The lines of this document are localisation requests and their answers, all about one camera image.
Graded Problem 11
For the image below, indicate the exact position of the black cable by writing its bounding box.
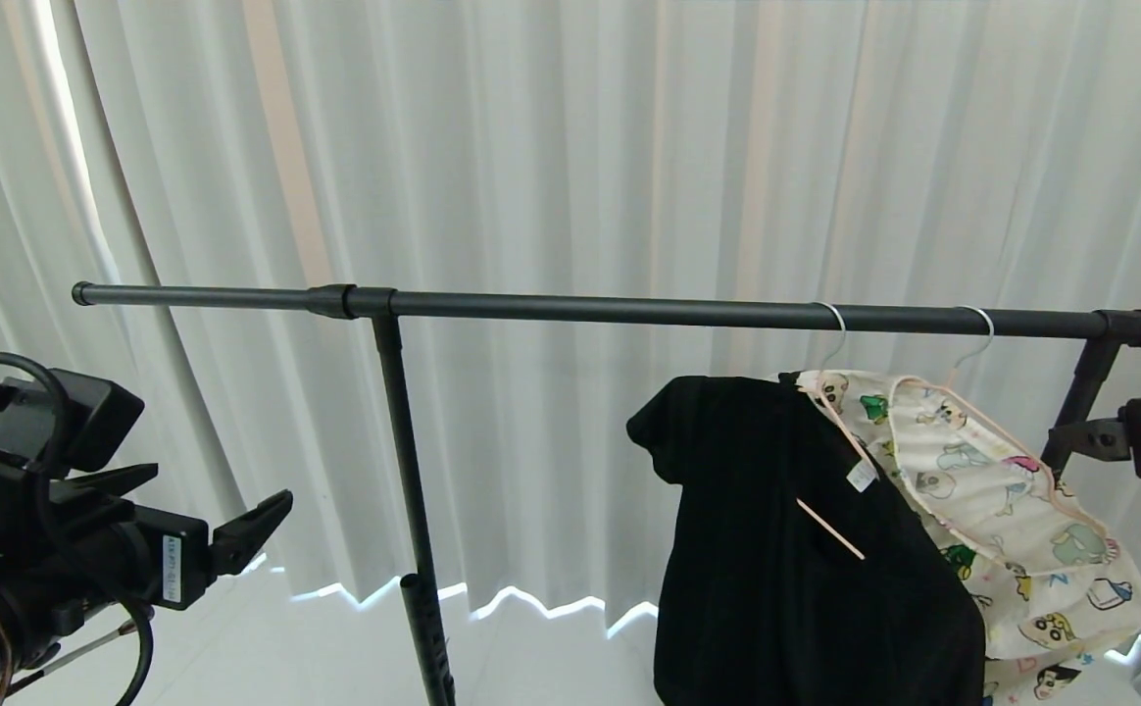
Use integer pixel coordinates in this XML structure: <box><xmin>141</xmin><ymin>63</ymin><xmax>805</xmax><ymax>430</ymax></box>
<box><xmin>0</xmin><ymin>352</ymin><xmax>156</xmax><ymax>706</ymax></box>

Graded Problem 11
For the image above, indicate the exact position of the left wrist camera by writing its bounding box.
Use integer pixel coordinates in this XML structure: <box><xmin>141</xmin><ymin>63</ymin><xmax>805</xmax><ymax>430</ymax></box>
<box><xmin>0</xmin><ymin>368</ymin><xmax>146</xmax><ymax>562</ymax></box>

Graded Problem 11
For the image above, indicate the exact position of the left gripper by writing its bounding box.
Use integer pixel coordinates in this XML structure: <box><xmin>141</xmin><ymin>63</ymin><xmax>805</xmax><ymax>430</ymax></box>
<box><xmin>0</xmin><ymin>463</ymin><xmax>294</xmax><ymax>668</ymax></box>

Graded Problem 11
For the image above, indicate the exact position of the black clothes rack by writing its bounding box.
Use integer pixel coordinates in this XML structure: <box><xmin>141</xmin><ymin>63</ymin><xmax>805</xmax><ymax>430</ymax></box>
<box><xmin>73</xmin><ymin>282</ymin><xmax>1141</xmax><ymax>706</ymax></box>

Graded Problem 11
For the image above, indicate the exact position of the black garment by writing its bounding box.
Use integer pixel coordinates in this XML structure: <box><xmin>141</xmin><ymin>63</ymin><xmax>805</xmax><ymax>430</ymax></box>
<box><xmin>626</xmin><ymin>375</ymin><xmax>986</xmax><ymax>706</ymax></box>

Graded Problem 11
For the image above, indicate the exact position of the cream printed garment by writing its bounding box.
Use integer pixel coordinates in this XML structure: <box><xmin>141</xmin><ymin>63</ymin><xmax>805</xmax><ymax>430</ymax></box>
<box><xmin>796</xmin><ymin>370</ymin><xmax>1141</xmax><ymax>706</ymax></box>

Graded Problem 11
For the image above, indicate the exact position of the pink clothes hanger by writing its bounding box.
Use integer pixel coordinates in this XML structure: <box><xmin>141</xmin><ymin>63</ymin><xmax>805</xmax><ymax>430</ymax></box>
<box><xmin>794</xmin><ymin>302</ymin><xmax>883</xmax><ymax>562</ymax></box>
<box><xmin>889</xmin><ymin>307</ymin><xmax>1111</xmax><ymax>526</ymax></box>

